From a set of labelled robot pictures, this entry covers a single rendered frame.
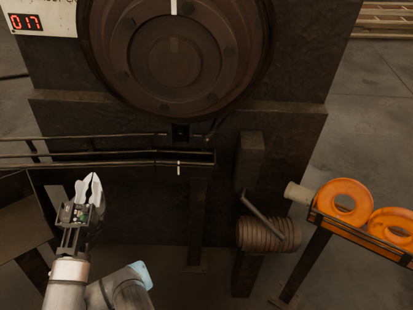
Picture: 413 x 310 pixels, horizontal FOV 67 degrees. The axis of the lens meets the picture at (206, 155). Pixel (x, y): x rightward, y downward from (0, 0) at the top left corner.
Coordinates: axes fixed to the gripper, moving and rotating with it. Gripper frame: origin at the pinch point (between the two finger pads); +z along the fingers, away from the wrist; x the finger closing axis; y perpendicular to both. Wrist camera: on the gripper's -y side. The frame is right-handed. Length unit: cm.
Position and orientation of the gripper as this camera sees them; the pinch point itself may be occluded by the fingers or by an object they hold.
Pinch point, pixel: (93, 178)
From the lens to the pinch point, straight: 83.3
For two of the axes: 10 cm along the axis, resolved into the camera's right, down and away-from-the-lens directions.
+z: 0.3, -8.9, 4.6
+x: -10.0, -0.5, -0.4
